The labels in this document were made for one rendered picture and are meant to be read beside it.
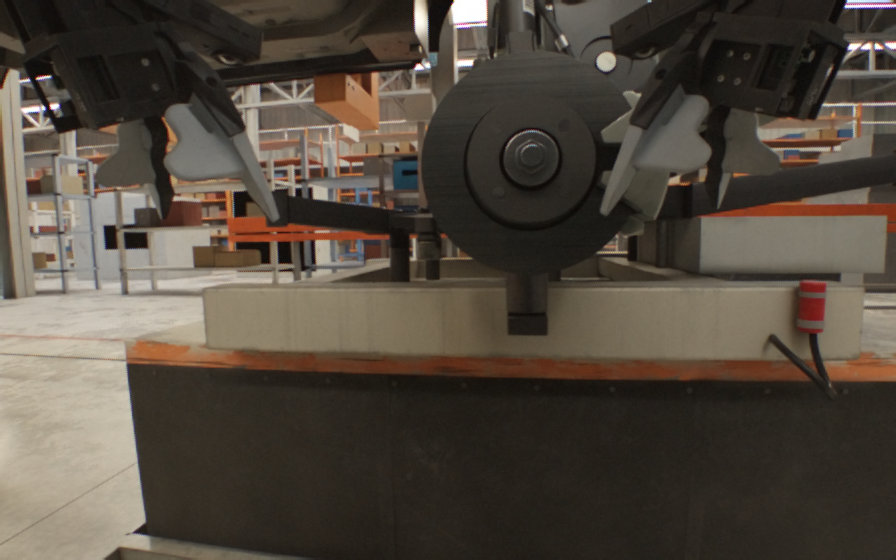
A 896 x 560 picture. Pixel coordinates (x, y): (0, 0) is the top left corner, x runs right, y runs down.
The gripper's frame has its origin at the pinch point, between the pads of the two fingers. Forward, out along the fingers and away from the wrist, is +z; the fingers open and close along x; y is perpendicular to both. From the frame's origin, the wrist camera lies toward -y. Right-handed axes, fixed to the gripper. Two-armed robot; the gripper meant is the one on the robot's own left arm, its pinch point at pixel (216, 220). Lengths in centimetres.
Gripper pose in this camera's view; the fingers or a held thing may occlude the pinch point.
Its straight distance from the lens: 42.0
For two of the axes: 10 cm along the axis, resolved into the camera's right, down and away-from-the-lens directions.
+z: 1.8, 8.6, 4.7
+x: 8.6, 0.9, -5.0
